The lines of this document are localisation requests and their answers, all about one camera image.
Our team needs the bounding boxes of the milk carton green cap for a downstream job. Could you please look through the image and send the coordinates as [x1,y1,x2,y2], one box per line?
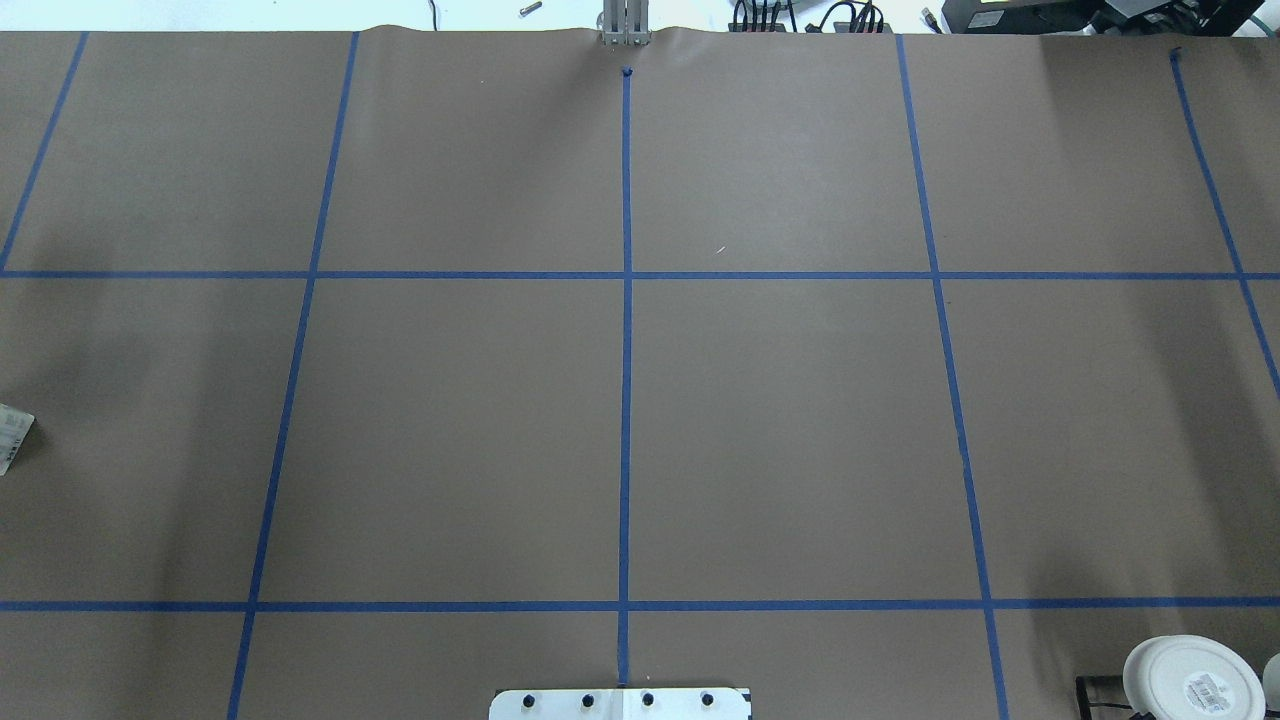
[0,404,36,477]

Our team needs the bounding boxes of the black wire mug rack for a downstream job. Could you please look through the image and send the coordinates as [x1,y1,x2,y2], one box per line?
[1074,675,1152,720]

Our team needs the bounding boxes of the white mug upper on rack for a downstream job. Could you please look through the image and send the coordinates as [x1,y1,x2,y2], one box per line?
[1261,653,1280,717]

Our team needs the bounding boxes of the white pillar with base plate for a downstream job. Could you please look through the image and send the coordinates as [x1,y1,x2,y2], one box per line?
[488,687,754,719]

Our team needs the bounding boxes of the aluminium frame post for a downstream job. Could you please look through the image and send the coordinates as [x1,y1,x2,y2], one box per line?
[596,0,652,46]

